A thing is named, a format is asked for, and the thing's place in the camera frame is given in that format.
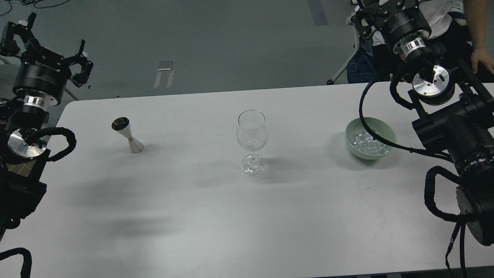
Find clear wine glass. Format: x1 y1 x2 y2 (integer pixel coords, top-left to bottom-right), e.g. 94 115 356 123
236 109 268 176

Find grey office chair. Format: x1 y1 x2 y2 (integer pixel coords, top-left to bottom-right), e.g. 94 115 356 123
327 12 360 86

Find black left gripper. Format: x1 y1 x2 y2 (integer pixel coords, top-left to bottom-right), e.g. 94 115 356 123
0 12 94 106

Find steel double jigger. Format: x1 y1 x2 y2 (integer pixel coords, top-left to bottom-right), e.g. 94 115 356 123
111 117 144 154

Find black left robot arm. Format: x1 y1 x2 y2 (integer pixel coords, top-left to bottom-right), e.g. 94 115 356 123
0 13 94 236

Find metal floor plate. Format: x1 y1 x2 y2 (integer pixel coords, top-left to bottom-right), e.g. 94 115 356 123
154 60 175 88

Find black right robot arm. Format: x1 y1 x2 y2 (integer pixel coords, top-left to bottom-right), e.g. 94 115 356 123
351 0 494 278

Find green ceramic bowl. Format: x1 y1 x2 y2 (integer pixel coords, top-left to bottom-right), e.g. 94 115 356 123
344 117 397 160

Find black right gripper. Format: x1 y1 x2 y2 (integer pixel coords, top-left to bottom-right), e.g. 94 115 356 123
350 0 431 54

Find black floor cables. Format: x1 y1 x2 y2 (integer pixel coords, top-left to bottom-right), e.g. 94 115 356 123
0 0 70 17

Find seated person white shirt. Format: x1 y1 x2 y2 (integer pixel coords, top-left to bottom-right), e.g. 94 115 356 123
346 0 493 84

